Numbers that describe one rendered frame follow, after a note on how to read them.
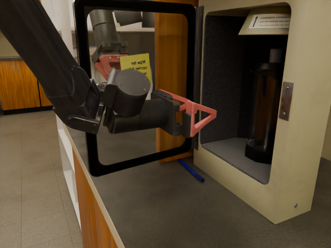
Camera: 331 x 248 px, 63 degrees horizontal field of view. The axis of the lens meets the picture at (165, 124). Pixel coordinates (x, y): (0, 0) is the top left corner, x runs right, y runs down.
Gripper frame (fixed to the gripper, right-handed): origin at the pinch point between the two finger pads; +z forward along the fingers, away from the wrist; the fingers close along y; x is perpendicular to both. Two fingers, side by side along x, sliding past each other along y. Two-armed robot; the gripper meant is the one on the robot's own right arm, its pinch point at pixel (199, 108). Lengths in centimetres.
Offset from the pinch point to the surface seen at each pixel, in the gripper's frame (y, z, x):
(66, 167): 207, -6, 110
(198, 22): 16.6, 9.6, -18.0
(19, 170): 246, -48, 121
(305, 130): -15.4, 14.2, 2.0
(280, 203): -15.6, 10.6, 17.3
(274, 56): -1.3, 18.9, -10.6
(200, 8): 15.7, 9.5, -21.3
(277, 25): -6.2, 13.1, -17.0
